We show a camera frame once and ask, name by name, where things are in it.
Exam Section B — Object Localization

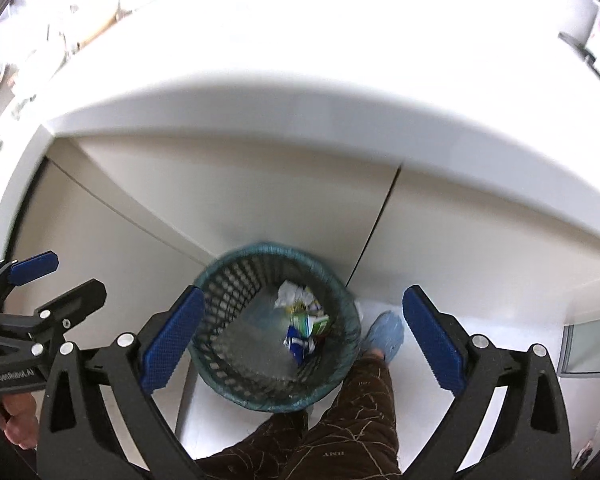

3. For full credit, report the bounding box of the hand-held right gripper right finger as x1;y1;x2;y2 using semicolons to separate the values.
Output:
402;285;573;480

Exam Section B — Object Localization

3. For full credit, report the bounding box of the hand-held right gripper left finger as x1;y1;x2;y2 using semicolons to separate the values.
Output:
36;284;216;480

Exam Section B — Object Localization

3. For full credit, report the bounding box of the wooden trivet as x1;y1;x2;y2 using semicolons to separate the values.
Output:
82;9;124;52

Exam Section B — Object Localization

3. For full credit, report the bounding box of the person's leg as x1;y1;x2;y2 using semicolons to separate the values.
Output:
300;354;402;480
200;412;309;480

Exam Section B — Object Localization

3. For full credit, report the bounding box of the dark green mesh trash basket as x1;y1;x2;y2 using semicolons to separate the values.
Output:
189;242;363;413

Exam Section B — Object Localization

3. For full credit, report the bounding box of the person's left leg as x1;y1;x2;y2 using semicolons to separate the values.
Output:
200;412;309;480

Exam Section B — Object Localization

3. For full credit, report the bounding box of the person's right leg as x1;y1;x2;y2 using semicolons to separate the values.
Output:
300;354;402;480

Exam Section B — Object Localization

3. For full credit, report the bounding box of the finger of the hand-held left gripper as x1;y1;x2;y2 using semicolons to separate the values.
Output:
0;252;60;311
0;279;107;358

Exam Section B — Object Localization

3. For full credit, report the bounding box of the black power cord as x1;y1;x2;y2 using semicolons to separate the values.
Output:
557;31;600;87

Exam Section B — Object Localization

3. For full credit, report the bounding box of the green and white box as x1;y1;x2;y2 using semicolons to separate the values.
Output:
300;305;331;338

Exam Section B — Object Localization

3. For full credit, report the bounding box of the frosted glass panel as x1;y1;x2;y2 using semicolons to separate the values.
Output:
557;314;600;377

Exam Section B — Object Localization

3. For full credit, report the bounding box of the dark blue snack packet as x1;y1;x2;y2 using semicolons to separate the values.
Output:
284;325;317;367

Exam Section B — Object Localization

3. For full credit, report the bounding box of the white cabinet door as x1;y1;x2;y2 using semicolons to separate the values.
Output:
347;165;600;331
75;137;403;291

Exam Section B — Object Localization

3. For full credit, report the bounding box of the person's left hand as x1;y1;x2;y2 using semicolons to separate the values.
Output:
1;392;42;451

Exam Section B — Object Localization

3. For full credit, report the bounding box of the light blue shoe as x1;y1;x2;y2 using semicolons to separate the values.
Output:
362;310;406;365

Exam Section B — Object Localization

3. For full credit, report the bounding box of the white tissue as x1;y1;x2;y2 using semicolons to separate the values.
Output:
275;281;311;311

